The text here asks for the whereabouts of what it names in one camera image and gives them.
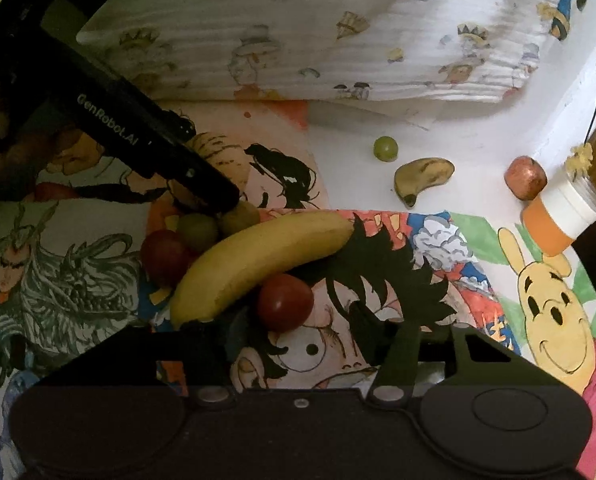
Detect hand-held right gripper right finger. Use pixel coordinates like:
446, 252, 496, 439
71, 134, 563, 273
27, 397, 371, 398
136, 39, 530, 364
349, 305, 546, 406

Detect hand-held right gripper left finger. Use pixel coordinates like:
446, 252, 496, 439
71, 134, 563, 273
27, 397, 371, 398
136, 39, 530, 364
43, 307, 253, 406

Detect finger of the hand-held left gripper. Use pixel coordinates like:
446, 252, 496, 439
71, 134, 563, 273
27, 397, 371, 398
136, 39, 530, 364
147, 107, 242, 213

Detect large yellow banana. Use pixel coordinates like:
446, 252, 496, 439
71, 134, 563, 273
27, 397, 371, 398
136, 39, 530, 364
170, 210, 356, 332

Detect small brown-spotted banana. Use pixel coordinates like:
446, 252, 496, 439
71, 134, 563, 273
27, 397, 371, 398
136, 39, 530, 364
394, 157, 455, 209

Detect green grape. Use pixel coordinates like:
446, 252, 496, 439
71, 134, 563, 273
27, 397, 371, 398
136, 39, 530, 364
374, 136, 398, 163

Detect striped pepino melon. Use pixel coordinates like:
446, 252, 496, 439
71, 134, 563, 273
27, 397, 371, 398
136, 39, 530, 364
185, 132, 249, 196

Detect two olive green grapes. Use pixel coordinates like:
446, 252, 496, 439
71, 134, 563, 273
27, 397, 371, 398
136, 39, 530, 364
177, 213, 219, 254

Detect red tomato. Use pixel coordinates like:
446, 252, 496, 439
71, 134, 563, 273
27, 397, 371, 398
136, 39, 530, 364
257, 274, 315, 332
140, 230, 195, 287

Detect round green plum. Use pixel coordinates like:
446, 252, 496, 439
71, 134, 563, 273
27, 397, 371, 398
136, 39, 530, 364
221, 201, 261, 237

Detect cartoon printed table mat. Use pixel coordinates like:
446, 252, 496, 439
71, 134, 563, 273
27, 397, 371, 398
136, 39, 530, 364
0, 101, 596, 480

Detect white cartoon printed blanket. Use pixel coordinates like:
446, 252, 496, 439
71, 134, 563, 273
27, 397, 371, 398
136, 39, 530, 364
0, 0, 596, 107

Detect orange jar with white band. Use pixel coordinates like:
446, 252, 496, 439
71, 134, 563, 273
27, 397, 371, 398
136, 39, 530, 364
522, 176, 596, 256

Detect small red apple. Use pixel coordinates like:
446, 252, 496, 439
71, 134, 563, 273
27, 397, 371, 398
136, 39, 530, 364
504, 156, 548, 202

